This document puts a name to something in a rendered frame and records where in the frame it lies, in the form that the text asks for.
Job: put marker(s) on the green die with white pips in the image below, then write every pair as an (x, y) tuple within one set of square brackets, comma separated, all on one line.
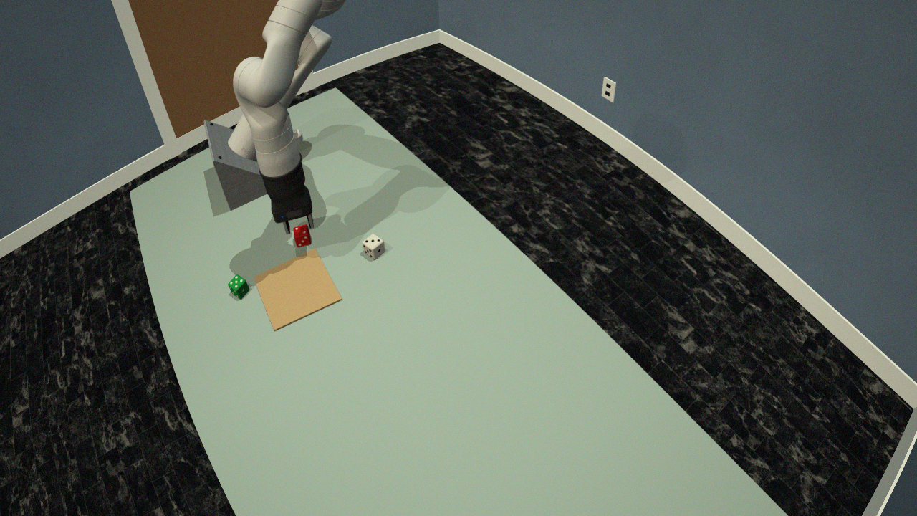
[(238, 286)]

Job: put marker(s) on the red die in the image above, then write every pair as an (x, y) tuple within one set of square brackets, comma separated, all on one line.
[(302, 236)]

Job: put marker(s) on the tan flat mat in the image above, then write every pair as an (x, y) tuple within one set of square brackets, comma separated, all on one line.
[(295, 289)]

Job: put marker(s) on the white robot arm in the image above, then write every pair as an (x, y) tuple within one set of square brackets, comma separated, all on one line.
[(270, 84)]

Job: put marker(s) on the white die with black pips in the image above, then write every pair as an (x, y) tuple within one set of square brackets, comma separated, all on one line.
[(373, 246)]

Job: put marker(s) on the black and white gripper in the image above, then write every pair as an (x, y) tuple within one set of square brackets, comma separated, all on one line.
[(283, 177)]

